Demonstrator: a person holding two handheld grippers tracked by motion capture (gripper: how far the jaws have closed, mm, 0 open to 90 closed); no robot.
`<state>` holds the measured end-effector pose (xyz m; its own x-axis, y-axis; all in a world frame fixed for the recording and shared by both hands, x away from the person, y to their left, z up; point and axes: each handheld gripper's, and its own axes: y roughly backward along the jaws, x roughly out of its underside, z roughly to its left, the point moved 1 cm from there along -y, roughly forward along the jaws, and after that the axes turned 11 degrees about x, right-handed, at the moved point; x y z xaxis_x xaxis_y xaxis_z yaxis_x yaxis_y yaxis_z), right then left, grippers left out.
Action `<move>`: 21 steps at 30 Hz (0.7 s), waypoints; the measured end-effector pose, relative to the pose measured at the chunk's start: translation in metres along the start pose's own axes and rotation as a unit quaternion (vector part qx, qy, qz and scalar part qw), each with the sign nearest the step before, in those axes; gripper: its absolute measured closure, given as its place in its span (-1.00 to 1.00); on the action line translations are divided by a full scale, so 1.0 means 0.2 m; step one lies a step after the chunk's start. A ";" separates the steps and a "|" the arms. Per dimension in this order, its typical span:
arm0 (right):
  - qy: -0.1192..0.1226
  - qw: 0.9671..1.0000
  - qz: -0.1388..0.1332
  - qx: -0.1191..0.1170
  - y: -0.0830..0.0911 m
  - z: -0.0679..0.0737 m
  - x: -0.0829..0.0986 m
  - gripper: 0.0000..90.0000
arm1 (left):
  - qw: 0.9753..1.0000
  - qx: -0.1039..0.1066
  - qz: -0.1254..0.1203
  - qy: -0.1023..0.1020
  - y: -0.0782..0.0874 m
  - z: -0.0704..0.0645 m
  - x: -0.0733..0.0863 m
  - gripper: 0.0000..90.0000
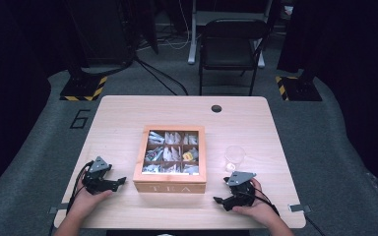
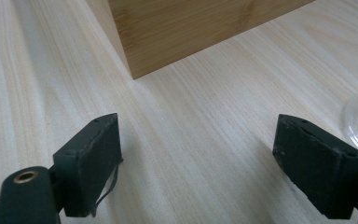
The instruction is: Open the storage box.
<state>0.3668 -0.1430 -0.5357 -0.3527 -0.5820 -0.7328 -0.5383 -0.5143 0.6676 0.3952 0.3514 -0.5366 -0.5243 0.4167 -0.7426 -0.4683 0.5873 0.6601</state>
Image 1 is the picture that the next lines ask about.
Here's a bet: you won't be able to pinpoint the pile of white pyramid tea bags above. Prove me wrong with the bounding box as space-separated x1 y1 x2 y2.
182 132 199 146

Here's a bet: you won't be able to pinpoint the grey tape strip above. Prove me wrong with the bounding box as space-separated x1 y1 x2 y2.
48 203 70 215
287 203 312 213

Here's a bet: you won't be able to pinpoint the white tea packets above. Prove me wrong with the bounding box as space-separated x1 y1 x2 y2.
161 163 182 174

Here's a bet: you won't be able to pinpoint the pile of black-marked white sachets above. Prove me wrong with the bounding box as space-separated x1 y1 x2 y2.
162 146 182 162

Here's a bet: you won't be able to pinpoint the black floor cable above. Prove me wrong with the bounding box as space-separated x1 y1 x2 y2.
137 60 179 96
134 54 190 96

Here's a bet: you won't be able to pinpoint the black stand base striped edge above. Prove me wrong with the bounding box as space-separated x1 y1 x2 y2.
59 75 108 102
274 75 323 102

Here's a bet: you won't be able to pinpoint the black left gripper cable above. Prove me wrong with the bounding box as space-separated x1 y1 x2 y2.
66 160 95 216

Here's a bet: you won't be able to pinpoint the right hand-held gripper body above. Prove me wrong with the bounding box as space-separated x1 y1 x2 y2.
222 170 258 208

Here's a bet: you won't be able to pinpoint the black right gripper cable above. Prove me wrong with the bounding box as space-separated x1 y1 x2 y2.
251 190 327 236

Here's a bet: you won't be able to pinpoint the white desk frame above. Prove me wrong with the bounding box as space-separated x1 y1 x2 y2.
187 0 274 69

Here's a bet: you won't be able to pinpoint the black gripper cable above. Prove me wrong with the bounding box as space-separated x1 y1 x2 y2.
251 190 327 236
66 160 95 216

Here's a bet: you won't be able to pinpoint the person's right hand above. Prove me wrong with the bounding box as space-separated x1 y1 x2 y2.
231 178 279 228

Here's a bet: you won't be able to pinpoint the black folding chair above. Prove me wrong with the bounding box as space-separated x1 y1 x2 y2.
198 18 271 97

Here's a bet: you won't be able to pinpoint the person's left hand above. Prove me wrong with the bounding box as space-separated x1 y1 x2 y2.
69 187 113 217

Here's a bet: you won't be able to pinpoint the pile of colourful tea sachets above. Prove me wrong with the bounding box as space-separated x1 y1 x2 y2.
145 146 164 162

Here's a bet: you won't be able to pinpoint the dark curtain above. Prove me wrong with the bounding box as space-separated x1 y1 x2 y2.
0 0 71 205
276 0 378 211

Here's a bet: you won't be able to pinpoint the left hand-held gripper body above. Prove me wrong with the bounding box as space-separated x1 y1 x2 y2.
82 155 113 196

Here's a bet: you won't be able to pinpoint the clear plastic cup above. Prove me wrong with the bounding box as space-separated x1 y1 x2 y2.
222 145 246 174

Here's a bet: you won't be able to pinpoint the wooden tea box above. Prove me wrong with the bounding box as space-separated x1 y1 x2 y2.
132 124 208 195

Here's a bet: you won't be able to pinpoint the pile of white tea sachets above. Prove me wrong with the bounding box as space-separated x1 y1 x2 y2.
142 163 161 174
164 131 182 146
148 131 165 146

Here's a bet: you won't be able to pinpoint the white floor cables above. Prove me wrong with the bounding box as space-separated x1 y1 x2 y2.
137 0 192 52

